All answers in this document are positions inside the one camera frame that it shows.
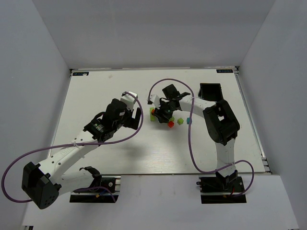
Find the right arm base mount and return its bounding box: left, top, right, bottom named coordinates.
left=196, top=176, right=247, bottom=204

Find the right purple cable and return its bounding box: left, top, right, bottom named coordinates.
left=147, top=79, right=255, bottom=197

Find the black plastic box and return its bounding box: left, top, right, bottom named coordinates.
left=198, top=83, right=223, bottom=102

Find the blue corner label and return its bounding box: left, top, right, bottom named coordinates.
left=216, top=69, right=233, bottom=73
left=72, top=72, right=89, bottom=76

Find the green arch block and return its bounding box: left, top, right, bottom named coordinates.
left=150, top=107, right=155, bottom=122

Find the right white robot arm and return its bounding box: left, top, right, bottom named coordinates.
left=147, top=83, right=240, bottom=190

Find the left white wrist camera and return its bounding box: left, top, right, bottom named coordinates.
left=120, top=92, right=138, bottom=111

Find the left blue corner label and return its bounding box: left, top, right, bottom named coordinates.
left=72, top=72, right=89, bottom=76

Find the purple cable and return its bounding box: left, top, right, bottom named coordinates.
left=147, top=79, right=255, bottom=197
left=1, top=91, right=144, bottom=203

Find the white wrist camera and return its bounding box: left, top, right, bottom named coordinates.
left=147, top=94, right=161, bottom=109
left=120, top=92, right=138, bottom=111

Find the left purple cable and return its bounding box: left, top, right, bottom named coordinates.
left=1, top=91, right=144, bottom=203

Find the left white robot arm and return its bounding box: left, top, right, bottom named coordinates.
left=22, top=92, right=143, bottom=209

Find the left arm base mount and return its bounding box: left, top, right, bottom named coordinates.
left=70, top=176, right=121, bottom=204

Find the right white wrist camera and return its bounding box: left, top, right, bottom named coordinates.
left=147, top=94, right=161, bottom=109

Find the red cube front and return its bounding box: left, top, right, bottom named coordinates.
left=167, top=121, right=174, bottom=128

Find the right blue corner label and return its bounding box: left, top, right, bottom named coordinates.
left=216, top=69, right=233, bottom=73

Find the green cube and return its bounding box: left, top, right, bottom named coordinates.
left=177, top=118, right=184, bottom=125

